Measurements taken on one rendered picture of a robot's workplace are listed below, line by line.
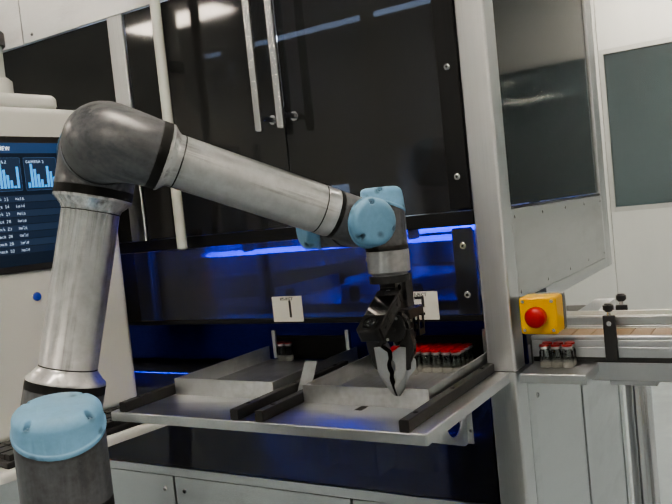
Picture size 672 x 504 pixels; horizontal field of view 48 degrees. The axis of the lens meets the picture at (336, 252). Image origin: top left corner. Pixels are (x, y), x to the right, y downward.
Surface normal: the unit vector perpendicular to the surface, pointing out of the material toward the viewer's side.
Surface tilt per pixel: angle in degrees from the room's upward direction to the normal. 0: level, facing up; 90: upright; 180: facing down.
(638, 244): 90
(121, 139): 84
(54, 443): 87
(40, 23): 90
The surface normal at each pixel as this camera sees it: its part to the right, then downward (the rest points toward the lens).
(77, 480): 0.56, -0.01
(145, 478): -0.51, 0.10
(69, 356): 0.35, 0.00
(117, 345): 0.78, -0.04
